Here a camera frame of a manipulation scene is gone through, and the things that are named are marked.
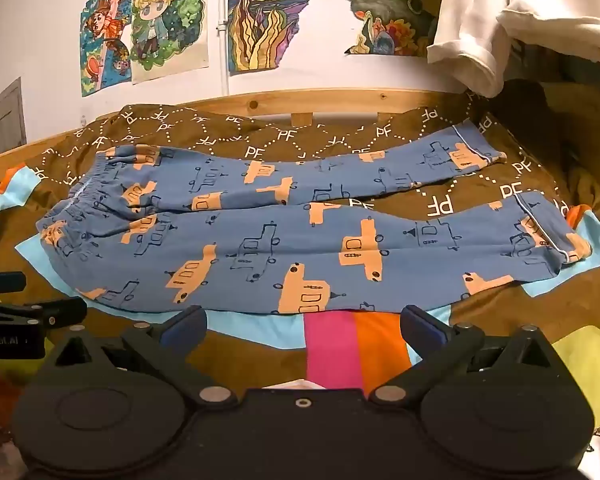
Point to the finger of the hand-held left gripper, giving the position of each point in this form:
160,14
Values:
2,282
40,312

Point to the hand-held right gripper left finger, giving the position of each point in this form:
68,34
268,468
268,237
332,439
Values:
180,334

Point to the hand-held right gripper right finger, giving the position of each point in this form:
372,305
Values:
426,327

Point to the blue printed pants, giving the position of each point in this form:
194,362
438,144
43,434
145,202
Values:
260,255

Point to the grey panelled door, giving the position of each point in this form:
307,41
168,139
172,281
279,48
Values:
2,125

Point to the brown colour-block printed blanket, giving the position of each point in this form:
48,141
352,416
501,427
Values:
300,130

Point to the wooden bed frame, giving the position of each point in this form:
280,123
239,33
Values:
252,105

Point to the cartoon children wall poster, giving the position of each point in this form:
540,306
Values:
105,35

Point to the white wall pipe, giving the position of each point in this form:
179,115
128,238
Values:
223,60

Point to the blond figure wall poster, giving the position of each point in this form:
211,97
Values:
155,25

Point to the colourful landscape wall poster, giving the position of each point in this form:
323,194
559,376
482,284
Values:
395,25

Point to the swirl pattern wall poster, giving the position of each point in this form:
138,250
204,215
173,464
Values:
260,20

